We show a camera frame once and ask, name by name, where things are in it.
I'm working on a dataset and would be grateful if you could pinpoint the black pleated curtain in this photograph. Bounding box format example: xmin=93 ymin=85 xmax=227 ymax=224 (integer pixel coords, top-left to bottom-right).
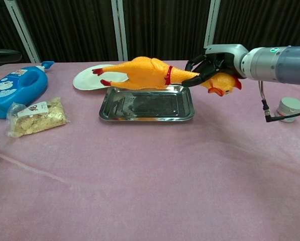
xmin=0 ymin=0 xmax=300 ymax=72

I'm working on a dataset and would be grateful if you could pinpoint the blue pump detergent bottle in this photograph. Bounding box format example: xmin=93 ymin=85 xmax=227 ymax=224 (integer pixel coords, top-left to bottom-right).
xmin=0 ymin=61 xmax=55 ymax=119

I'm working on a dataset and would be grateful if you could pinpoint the pink velvet tablecloth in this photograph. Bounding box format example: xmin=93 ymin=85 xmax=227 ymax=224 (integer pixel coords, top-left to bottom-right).
xmin=0 ymin=60 xmax=300 ymax=241

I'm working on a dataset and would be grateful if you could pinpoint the yellow rubber chicken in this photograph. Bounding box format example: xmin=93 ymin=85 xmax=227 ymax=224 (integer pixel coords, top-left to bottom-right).
xmin=91 ymin=56 xmax=243 ymax=96

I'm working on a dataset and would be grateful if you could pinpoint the round white plate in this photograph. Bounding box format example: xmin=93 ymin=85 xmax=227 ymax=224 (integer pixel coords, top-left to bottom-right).
xmin=73 ymin=64 xmax=129 ymax=91

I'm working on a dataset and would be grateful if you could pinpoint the clear bag of snacks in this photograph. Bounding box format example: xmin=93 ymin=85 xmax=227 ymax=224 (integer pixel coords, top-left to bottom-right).
xmin=6 ymin=97 xmax=70 ymax=138

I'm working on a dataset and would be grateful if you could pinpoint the small white-lidded jar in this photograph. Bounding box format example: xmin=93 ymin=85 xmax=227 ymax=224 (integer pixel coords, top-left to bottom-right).
xmin=275 ymin=97 xmax=300 ymax=123

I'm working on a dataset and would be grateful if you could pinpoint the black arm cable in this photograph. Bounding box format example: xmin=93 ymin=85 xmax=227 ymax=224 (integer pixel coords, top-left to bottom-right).
xmin=258 ymin=80 xmax=300 ymax=124

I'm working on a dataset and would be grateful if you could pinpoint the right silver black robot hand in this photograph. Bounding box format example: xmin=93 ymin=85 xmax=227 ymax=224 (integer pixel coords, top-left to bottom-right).
xmin=182 ymin=44 xmax=250 ymax=88

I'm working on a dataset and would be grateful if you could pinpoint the rectangular metal tray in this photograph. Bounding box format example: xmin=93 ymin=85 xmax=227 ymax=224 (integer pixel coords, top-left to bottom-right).
xmin=98 ymin=84 xmax=195 ymax=122

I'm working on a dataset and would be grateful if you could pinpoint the dark rounded chair seat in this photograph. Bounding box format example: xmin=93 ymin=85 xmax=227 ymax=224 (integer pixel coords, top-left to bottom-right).
xmin=0 ymin=48 xmax=23 ymax=71

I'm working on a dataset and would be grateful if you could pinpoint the white metal frame post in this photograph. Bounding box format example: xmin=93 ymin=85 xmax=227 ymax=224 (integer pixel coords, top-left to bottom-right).
xmin=3 ymin=0 xmax=42 ymax=64
xmin=203 ymin=0 xmax=221 ymax=49
xmin=111 ymin=0 xmax=129 ymax=62

